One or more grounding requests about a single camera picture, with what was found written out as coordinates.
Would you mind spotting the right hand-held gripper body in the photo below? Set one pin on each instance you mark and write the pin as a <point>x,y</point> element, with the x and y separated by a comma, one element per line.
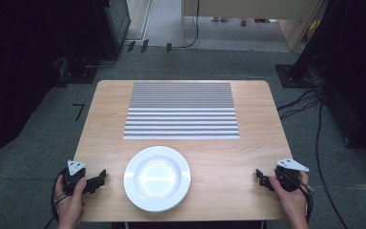
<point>288,175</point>

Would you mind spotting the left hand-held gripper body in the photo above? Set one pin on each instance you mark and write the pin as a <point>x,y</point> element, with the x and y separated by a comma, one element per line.
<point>73,176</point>

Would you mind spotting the person's right hand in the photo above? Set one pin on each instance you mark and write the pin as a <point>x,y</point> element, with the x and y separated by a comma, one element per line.
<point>290,200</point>

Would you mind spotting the person's left hand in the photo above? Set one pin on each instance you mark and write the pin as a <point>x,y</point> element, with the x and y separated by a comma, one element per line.
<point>71,203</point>

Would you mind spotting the white plate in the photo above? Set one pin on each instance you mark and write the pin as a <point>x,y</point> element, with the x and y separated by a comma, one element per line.
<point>157,179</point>

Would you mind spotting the black stand base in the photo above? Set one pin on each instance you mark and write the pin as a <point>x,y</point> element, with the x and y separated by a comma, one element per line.
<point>77,74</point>
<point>290,76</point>

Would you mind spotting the grey striped placemat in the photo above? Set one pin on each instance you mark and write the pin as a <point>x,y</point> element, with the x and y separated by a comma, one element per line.
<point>181,111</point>

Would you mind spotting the black tape strip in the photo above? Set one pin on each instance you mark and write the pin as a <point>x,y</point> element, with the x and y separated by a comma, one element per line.
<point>169,47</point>
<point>131,45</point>
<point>145,45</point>

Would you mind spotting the dark cabinet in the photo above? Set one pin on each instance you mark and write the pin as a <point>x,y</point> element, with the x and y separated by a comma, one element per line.
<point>117,22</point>

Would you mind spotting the small red object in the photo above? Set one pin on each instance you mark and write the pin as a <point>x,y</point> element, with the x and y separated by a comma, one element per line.
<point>244,21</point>

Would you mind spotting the flat red object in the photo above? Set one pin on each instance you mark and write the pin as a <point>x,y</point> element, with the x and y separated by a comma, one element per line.
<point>262,20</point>

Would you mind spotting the small white object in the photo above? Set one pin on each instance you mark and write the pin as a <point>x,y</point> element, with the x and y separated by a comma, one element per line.
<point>219,19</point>

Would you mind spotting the light wooden desk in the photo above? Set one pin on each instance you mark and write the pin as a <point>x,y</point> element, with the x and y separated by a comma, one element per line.
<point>254,8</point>

